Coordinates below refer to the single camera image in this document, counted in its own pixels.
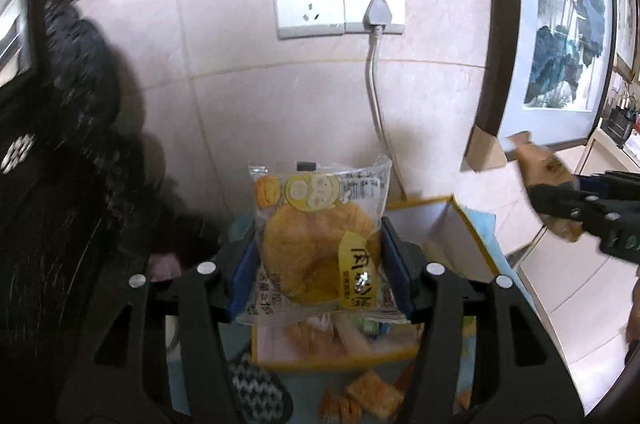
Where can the person's right forearm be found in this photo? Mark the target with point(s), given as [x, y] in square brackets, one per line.
[634, 319]

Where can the round bread packet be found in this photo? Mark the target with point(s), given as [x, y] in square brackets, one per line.
[310, 249]

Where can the teal printed blanket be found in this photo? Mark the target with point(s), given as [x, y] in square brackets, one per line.
[255, 389]

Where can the cardboard corner protector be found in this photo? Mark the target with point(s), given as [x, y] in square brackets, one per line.
[485, 152]

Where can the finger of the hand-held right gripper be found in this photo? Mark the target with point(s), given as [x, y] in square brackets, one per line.
[620, 229]
[615, 185]

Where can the framed blue painting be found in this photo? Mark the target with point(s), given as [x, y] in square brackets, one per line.
[565, 29]

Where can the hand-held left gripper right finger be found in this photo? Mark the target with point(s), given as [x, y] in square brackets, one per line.
[400, 274]

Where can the dark carved furniture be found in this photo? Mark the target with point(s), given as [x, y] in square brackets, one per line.
[75, 154]

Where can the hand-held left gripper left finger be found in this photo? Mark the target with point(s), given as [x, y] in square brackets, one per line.
[243, 284]

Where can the yellow cardboard box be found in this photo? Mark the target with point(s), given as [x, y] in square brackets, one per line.
[465, 244]

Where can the orange snack packet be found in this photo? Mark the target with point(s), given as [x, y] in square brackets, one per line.
[375, 396]
[337, 406]

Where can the framed picture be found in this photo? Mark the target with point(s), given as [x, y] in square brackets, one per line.
[625, 4]

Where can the brown snack packet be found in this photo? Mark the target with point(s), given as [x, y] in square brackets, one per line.
[542, 169]

